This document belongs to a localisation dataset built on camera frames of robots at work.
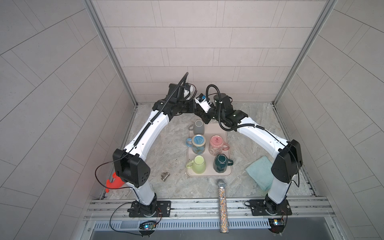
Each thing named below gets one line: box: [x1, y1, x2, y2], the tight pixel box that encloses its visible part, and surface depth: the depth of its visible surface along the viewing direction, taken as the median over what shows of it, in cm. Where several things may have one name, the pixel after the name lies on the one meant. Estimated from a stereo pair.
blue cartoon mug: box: [186, 134, 206, 155], surface depth 86 cm
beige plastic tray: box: [187, 123, 232, 177], surface depth 85 cm
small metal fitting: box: [161, 172, 170, 182], surface depth 82 cm
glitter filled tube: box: [217, 178, 229, 233], surface depth 71 cm
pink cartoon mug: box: [208, 135, 230, 156], surface depth 86 cm
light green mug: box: [186, 155, 206, 174], surface depth 80 cm
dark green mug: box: [213, 153, 234, 173], surface depth 80 cm
